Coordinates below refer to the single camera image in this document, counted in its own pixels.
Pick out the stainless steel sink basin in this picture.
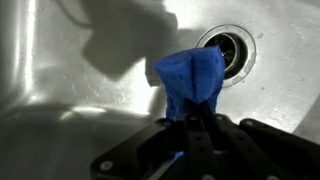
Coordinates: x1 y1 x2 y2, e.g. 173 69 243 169
0 0 320 180

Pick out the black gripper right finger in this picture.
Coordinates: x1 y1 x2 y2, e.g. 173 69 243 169
199 101 320 180

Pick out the blue wavy sponge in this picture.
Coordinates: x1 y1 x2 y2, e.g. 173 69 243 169
153 45 227 122

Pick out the metal sink drain flange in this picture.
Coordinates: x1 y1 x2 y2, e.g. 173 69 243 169
195 23 258 89

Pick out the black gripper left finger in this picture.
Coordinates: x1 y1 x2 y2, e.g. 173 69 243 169
89 114 214 180

